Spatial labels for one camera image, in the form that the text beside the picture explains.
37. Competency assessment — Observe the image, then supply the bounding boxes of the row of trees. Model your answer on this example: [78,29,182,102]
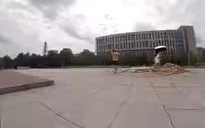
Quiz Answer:
[0,46,205,69]

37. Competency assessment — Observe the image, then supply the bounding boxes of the raised paved platform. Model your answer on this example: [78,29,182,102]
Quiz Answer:
[0,69,55,97]

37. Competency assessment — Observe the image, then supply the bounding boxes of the grey paved plaza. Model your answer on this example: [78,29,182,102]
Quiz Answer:
[0,67,205,128]

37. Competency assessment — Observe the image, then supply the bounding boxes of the pile of wooden planks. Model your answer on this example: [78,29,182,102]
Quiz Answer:
[106,62,190,76]

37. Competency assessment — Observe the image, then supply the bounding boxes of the long grey windowed building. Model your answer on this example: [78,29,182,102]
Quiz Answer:
[95,25,198,66]

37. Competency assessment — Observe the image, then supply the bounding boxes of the tower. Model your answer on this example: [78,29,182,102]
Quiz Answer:
[42,41,48,56]

